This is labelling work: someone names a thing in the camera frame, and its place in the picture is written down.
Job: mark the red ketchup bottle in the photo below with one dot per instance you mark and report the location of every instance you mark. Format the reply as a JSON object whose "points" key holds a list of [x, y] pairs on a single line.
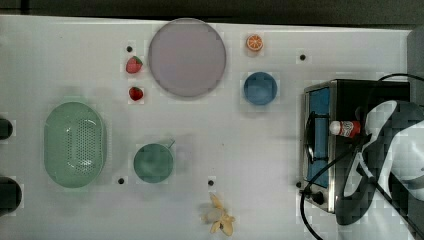
{"points": [[347, 129]]}

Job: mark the black robot base upper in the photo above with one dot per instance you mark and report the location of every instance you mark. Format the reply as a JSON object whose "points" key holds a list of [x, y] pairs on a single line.
{"points": [[6, 129]]}

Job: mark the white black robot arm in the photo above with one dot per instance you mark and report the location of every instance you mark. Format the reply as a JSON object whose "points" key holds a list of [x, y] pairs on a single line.
{"points": [[388, 162]]}

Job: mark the black robot base lower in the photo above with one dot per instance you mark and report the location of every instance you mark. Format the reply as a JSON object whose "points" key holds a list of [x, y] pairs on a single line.
{"points": [[10, 195]]}

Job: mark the silver black toaster oven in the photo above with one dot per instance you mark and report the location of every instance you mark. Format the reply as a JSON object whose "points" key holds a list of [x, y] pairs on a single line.
{"points": [[336, 100]]}

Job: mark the blue cup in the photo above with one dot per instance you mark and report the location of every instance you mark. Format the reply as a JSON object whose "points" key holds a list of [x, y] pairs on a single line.
{"points": [[260, 88]]}

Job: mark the round lilac plate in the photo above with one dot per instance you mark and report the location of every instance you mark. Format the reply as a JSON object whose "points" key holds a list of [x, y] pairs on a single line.
{"points": [[187, 57]]}

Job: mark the dark red toy strawberry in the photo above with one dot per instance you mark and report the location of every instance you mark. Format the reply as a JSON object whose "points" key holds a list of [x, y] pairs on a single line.
{"points": [[136, 93]]}

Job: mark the orange slice toy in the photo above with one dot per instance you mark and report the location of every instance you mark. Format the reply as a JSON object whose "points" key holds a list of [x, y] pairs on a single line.
{"points": [[254, 42]]}

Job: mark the light red toy strawberry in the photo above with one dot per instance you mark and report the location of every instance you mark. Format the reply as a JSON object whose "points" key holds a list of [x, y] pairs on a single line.
{"points": [[134, 65]]}

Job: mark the peeled toy banana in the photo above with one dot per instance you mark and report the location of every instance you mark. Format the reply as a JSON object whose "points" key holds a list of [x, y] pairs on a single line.
{"points": [[218, 217]]}

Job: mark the green oval colander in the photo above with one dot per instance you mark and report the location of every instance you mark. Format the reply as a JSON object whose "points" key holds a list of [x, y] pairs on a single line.
{"points": [[74, 144]]}

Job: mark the green mug with handle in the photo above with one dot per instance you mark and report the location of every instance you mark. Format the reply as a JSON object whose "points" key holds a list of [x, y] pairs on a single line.
{"points": [[153, 163]]}

